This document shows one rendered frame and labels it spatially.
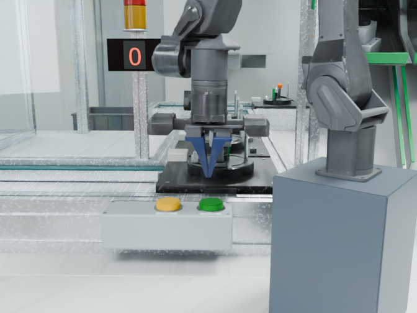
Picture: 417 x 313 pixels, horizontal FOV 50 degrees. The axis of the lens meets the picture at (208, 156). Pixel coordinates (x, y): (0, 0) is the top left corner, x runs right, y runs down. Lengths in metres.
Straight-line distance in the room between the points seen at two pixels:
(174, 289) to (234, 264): 0.13
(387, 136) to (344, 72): 0.41
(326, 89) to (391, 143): 0.41
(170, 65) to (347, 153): 0.32
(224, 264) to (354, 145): 0.34
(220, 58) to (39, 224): 0.43
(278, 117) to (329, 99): 1.59
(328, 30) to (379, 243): 0.25
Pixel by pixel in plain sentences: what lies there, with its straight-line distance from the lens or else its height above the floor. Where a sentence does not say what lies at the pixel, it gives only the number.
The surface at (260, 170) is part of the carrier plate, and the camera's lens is 0.95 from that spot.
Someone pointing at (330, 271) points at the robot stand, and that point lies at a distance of 0.57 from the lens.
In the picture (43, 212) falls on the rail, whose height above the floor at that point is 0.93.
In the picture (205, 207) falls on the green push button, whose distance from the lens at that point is 0.73.
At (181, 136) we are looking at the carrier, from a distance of 1.27.
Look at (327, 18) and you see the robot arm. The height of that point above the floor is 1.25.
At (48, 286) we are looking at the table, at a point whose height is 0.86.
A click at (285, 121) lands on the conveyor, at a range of 2.13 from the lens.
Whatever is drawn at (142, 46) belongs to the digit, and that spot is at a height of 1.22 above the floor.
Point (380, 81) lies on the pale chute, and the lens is 1.03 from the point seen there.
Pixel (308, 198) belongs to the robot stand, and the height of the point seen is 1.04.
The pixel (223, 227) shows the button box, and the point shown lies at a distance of 0.72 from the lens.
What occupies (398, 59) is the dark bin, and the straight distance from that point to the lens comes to 0.88.
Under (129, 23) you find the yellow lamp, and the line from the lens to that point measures 1.03.
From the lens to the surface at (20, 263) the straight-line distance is 0.85.
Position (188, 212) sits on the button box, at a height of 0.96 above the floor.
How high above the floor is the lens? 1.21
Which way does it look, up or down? 13 degrees down
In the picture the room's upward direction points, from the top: straight up
